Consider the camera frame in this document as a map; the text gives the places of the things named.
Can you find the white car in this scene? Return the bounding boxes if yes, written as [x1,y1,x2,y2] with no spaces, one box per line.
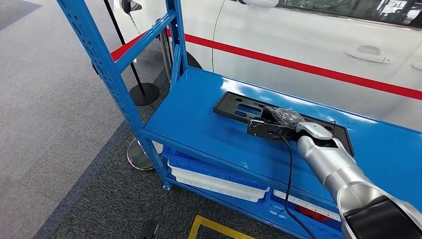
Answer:
[113,0,422,133]

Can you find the black stanchion post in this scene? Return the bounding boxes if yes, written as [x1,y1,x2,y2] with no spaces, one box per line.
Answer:
[103,0,161,107]

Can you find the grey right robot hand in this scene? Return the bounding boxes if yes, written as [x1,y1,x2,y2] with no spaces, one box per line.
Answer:
[263,106,308,128]

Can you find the red barrier belt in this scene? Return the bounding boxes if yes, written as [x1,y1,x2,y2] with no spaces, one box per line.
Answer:
[110,29,422,101]

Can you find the blue metal shelf rack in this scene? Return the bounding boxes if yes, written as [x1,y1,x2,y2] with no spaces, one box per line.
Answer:
[56,0,422,239]

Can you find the black camera cable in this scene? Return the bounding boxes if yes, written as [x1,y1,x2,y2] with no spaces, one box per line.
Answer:
[278,133,318,239]

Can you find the black plastic plate part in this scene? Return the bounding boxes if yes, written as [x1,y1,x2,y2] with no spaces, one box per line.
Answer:
[213,91,355,158]

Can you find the red flat part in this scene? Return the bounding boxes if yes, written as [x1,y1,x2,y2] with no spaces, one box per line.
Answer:
[295,205,331,223]

